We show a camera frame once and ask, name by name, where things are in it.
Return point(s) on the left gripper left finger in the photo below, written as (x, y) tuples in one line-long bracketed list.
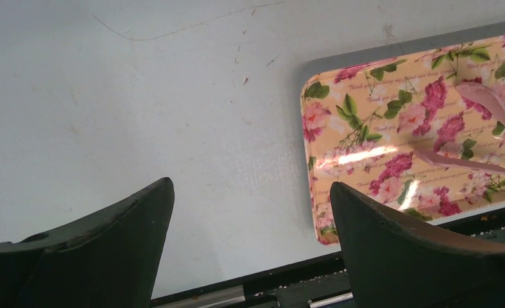
[(109, 258)]

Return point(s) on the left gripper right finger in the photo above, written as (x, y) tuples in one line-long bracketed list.
[(396, 260)]

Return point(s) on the pink handled tongs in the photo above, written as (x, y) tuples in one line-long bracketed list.
[(489, 99)]

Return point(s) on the floral serving tray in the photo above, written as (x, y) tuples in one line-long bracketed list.
[(397, 131)]

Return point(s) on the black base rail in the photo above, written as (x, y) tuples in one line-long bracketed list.
[(317, 282)]

